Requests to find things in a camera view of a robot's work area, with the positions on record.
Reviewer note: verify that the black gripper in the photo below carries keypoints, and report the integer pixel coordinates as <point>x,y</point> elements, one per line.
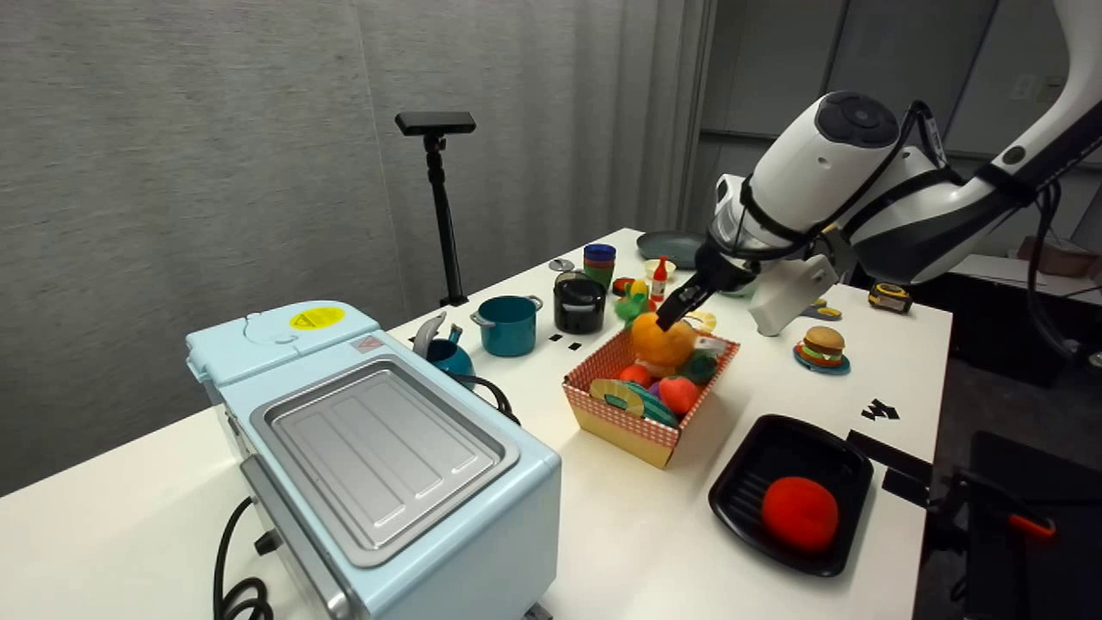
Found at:
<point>722,268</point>

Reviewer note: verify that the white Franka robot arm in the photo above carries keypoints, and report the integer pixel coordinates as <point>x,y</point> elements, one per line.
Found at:
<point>840,172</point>

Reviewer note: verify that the red checkered cardboard box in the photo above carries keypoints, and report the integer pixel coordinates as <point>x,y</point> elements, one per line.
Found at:
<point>626,432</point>

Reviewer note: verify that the red tomato plushy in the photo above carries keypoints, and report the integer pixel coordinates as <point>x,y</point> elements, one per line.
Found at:
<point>801,514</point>

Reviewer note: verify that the red ketchup bottle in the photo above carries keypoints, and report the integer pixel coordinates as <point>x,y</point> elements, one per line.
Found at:
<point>658,277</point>

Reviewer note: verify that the yellow green toy fruit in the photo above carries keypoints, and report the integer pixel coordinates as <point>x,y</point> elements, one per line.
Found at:
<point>632,303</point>

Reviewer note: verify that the green toy vegetable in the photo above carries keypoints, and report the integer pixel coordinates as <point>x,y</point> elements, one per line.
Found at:
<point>701,366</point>

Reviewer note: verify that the dark grey blue plate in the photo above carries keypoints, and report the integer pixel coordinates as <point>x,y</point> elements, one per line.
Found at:
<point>669,250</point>

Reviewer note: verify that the orange red toy food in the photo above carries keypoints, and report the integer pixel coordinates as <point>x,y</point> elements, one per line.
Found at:
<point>635,372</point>

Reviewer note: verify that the red toy tomato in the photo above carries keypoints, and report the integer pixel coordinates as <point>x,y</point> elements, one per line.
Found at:
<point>680,398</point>

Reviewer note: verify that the stacked coloured cups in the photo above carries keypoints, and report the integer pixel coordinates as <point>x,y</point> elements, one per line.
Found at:
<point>601,264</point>

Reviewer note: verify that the black cup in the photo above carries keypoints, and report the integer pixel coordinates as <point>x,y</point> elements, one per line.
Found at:
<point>579,306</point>

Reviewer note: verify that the toy watermelon slice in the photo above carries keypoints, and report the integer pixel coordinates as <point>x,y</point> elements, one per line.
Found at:
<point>620,398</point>

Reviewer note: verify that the flat green yellow toy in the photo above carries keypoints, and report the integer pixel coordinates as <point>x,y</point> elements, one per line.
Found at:
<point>821,311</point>

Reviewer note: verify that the small grey metal object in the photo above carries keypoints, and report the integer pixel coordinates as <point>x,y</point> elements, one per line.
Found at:
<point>562,267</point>

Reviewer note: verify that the toy burger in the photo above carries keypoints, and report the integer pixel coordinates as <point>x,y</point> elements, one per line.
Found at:
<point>821,342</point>

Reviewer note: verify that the small blue plate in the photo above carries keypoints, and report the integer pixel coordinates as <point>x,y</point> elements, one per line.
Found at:
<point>825,366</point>

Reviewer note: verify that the black grill pan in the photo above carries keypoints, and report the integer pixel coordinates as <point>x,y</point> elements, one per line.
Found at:
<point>742,483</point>

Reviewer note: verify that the teal toy pot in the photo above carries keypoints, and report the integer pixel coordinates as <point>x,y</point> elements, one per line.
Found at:
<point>509,329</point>

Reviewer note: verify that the small black tape bits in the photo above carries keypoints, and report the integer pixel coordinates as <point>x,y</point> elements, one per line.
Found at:
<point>880,406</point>

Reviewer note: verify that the blue toy kettle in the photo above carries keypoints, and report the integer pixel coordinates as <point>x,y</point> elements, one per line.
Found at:
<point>450,359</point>

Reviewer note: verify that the long black tape strip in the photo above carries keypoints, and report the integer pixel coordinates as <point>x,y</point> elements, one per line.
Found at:
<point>890,451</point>

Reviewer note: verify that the short black tape strip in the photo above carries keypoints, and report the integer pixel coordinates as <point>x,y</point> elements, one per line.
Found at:
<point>913,485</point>

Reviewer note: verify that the light blue toaster oven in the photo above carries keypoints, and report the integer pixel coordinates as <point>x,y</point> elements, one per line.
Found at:
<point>382,458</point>

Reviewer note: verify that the black stand with orange knob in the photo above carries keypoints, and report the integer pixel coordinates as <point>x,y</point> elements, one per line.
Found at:
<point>1021,537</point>

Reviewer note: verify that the grey curtain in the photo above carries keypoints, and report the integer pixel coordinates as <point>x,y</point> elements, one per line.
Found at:
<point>229,149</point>

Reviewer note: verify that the white wrist camera block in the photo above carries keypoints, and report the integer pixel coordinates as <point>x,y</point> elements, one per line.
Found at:
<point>792,293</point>

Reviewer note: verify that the black camera on tripod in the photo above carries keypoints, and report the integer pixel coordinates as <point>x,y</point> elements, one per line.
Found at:
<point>437,125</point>

